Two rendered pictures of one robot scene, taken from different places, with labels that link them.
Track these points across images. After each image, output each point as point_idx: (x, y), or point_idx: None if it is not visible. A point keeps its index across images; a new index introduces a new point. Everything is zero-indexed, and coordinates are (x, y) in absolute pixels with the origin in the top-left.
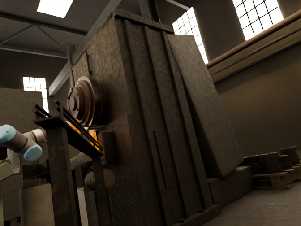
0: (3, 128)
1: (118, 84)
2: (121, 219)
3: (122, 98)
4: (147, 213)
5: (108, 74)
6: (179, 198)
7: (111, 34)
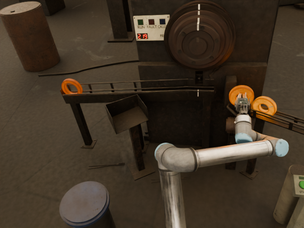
0: (284, 145)
1: (254, 25)
2: (216, 136)
3: (255, 42)
4: None
5: (239, 4)
6: None
7: None
